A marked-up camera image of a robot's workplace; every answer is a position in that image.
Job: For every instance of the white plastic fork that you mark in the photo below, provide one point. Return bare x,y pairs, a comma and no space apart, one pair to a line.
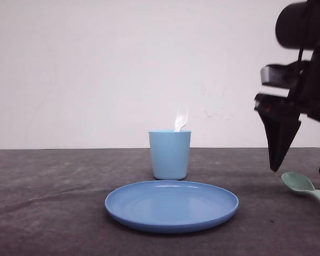
181,118

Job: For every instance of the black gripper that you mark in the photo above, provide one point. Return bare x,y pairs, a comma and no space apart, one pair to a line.
280,115

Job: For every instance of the mint green plastic spoon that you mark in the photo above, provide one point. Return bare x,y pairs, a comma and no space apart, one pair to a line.
300,185

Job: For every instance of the light blue plastic cup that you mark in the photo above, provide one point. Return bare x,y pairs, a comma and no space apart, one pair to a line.
169,153

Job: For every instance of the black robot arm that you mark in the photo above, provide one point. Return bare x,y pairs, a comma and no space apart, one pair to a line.
297,27

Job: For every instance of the blue plastic plate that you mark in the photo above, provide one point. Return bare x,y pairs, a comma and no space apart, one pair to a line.
171,207

